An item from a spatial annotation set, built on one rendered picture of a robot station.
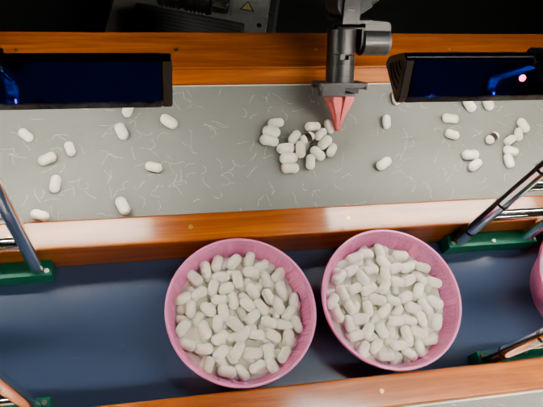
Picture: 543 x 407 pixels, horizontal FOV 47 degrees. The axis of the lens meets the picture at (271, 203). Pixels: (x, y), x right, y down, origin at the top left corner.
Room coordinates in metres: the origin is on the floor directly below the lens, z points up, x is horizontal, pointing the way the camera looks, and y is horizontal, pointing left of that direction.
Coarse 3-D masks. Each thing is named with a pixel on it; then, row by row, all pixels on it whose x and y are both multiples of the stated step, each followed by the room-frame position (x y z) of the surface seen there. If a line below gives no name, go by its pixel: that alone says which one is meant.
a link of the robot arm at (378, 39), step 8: (344, 0) 0.90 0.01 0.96; (352, 0) 0.90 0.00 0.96; (360, 0) 0.91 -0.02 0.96; (344, 8) 0.89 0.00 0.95; (352, 8) 0.90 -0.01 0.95; (360, 8) 0.90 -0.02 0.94; (328, 16) 0.92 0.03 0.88; (336, 16) 0.93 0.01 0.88; (344, 16) 0.88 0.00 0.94; (352, 16) 0.89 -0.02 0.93; (368, 24) 0.91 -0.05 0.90; (376, 24) 0.92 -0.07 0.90; (384, 24) 0.93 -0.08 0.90; (368, 32) 0.90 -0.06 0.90; (376, 32) 0.91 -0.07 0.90; (384, 32) 0.92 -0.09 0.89; (368, 40) 0.89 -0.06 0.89; (376, 40) 0.89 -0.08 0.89; (384, 40) 0.90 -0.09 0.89; (368, 48) 0.88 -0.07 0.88; (376, 48) 0.89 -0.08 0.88; (384, 48) 0.90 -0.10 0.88
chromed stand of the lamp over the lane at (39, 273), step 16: (0, 48) 0.43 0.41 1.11; (0, 64) 0.41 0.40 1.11; (0, 192) 0.27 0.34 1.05; (0, 208) 0.26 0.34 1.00; (16, 224) 0.27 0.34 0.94; (0, 240) 0.26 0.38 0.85; (16, 240) 0.26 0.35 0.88; (32, 256) 0.27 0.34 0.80; (0, 272) 0.24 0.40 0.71; (16, 272) 0.25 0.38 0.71; (32, 272) 0.26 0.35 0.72; (48, 272) 0.27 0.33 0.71
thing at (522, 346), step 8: (528, 336) 0.43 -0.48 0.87; (536, 336) 0.42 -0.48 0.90; (512, 344) 0.42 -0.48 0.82; (520, 344) 0.42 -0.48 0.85; (528, 344) 0.41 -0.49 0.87; (536, 344) 0.41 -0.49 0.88; (480, 352) 0.43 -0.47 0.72; (488, 352) 0.43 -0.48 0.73; (496, 352) 0.42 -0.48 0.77; (504, 352) 0.42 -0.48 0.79; (512, 352) 0.41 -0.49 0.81; (520, 352) 0.41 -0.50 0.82; (528, 352) 0.46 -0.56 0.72; (536, 352) 0.47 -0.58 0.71; (472, 360) 0.42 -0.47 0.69; (480, 360) 0.41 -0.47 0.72; (488, 360) 0.41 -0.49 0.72; (496, 360) 0.41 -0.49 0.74; (504, 360) 0.43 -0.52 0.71
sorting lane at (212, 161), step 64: (0, 128) 0.49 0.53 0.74; (64, 128) 0.54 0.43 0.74; (128, 128) 0.59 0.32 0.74; (192, 128) 0.64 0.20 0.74; (256, 128) 0.70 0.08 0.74; (384, 128) 0.81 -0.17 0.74; (448, 128) 0.88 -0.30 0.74; (512, 128) 0.94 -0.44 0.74; (64, 192) 0.42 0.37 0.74; (128, 192) 0.46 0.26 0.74; (192, 192) 0.51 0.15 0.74; (256, 192) 0.56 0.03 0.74; (320, 192) 0.61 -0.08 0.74; (384, 192) 0.66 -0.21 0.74; (448, 192) 0.72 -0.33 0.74
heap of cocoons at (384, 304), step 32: (352, 256) 0.50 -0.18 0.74; (384, 256) 0.53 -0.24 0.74; (352, 288) 0.44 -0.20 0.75; (384, 288) 0.47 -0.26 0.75; (416, 288) 0.49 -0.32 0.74; (352, 320) 0.39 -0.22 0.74; (384, 320) 0.41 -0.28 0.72; (416, 320) 0.43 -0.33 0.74; (384, 352) 0.35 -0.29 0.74; (416, 352) 0.37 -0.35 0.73
